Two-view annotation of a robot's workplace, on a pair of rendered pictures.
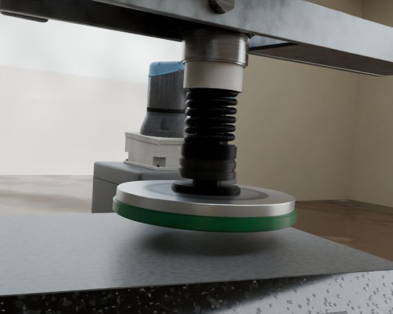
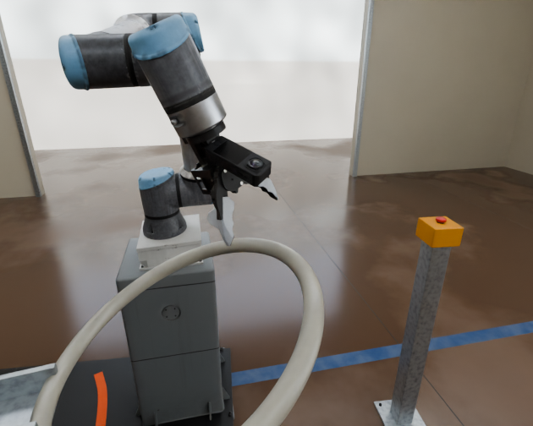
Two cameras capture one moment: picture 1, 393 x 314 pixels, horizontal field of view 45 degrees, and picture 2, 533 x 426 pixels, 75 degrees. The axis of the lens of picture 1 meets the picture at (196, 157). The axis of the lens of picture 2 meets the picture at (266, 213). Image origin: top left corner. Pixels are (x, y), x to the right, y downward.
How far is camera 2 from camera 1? 1.21 m
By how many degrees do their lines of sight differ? 28
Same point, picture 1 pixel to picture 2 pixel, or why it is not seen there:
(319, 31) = not seen: outside the picture
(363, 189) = (520, 159)
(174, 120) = (159, 226)
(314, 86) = (479, 61)
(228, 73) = not seen: outside the picture
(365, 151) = (530, 122)
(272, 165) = (425, 140)
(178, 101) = (159, 210)
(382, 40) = not seen: outside the picture
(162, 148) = (141, 254)
